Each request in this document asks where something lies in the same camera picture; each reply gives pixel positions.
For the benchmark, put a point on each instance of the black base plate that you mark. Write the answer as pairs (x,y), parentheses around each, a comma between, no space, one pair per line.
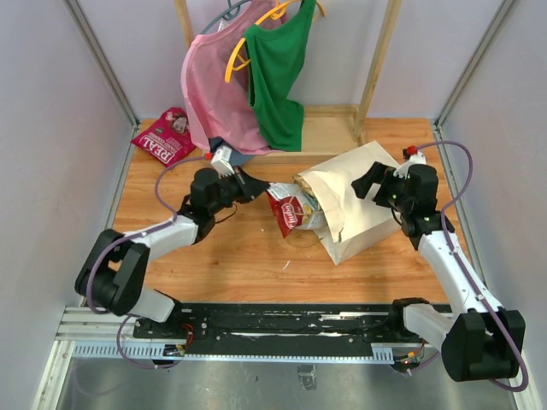
(280,328)

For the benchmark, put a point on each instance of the teal chips snack bag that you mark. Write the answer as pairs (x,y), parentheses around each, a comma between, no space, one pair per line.
(311,214)

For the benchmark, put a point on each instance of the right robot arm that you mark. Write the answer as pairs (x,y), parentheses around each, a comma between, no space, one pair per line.
(482,340)

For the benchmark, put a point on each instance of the green tank top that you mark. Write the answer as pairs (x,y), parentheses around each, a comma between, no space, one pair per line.
(276,60)

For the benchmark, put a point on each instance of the wooden clothes rack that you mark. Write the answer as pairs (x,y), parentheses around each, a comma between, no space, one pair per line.
(328,130)

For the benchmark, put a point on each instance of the beige paper bag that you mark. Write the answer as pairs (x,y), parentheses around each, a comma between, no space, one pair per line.
(352,224)

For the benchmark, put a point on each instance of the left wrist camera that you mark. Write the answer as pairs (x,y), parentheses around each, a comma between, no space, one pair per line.
(220,161)

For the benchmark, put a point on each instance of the pink REAL snack bag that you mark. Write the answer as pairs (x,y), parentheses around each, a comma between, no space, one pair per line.
(168,139)

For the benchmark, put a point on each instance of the blue cloth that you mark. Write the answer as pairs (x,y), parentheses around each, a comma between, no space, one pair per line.
(235,158)

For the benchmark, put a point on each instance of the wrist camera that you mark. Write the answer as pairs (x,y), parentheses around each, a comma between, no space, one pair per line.
(412,156)
(220,161)

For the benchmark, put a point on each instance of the pink mesh shirt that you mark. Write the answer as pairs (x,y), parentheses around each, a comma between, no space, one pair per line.
(214,107)

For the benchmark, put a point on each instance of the grey cable duct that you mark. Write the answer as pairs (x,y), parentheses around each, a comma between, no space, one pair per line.
(169,351)

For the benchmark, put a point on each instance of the grey-blue clothes hanger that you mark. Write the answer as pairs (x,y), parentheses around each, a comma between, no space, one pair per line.
(231,11)

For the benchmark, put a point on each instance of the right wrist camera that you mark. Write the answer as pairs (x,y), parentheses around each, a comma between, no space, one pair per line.
(412,156)

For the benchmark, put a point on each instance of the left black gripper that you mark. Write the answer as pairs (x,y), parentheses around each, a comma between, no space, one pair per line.
(250,188)

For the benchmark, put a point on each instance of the yellow clothes hanger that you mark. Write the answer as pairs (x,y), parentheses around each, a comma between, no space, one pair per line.
(243,47)

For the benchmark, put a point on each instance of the red Chulpi snack bag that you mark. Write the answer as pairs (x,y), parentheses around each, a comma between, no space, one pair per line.
(286,203)

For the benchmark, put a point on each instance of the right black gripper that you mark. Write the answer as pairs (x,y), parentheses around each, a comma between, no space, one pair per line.
(379,174)

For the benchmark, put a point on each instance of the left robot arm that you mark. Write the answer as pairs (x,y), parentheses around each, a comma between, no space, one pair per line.
(112,277)

